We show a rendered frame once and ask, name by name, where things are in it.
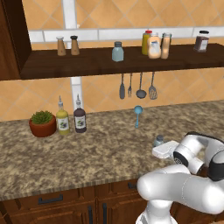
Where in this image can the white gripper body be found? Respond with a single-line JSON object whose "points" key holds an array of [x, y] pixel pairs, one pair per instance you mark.
{"points": [[164, 149]]}

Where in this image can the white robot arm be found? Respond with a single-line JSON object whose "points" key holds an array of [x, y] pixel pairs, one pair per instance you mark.
{"points": [[180, 186]]}

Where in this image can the small grey-blue shaker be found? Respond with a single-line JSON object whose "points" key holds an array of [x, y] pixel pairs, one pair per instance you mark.
{"points": [[159, 141]]}

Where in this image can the dark vinegar bottle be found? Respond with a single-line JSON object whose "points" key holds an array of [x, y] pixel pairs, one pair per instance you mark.
{"points": [[79, 118]]}

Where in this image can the orange condiment bottle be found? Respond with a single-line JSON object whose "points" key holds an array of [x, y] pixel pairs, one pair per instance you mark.
{"points": [[154, 46]]}

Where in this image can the yellow oil bottle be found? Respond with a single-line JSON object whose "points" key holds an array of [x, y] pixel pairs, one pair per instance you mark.
{"points": [[62, 121]]}

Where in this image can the pale blue shaker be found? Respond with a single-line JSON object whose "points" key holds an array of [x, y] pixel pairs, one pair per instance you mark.
{"points": [[117, 52]]}

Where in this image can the yellow bottle with red cap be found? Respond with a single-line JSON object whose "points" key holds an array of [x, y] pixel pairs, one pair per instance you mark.
{"points": [[145, 42]]}

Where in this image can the brown shaker with black cap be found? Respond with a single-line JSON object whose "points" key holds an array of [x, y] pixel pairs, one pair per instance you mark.
{"points": [[74, 46]]}

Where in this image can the brown shaker with white cap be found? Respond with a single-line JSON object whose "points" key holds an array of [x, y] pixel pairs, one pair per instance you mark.
{"points": [[61, 46]]}

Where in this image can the dark wooden cabinet side panel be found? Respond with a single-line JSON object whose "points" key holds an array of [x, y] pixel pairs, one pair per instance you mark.
{"points": [[11, 38]]}

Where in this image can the blue ladle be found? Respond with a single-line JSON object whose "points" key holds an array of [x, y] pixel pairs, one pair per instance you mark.
{"points": [[137, 112]]}

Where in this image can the wooden drawer front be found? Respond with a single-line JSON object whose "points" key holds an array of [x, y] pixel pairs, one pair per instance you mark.
{"points": [[119, 187], [35, 201]]}

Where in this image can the hanging grey slotted turner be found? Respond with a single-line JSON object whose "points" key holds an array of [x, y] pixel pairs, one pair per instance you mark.
{"points": [[152, 91]]}

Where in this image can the hanging grey ladle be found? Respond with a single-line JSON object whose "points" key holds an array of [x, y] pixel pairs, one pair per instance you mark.
{"points": [[141, 92]]}

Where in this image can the hanging grey fork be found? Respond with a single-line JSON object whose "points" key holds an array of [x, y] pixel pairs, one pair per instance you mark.
{"points": [[130, 86]]}

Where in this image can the hanging grey spatula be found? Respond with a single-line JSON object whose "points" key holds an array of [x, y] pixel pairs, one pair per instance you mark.
{"points": [[122, 89]]}

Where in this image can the wooden cupboard door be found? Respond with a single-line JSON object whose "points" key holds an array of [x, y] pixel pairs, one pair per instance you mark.
{"points": [[122, 211], [52, 217]]}

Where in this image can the tall beige spice jar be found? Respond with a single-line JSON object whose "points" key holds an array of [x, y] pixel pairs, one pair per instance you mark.
{"points": [[165, 46]]}

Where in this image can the dark wooden shelf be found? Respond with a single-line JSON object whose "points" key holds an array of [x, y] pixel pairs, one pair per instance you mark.
{"points": [[96, 65]]}

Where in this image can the dark brown jar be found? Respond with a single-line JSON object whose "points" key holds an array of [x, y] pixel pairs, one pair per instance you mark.
{"points": [[201, 42]]}

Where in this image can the potted green plant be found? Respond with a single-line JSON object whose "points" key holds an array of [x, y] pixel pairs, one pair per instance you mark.
{"points": [[42, 124]]}

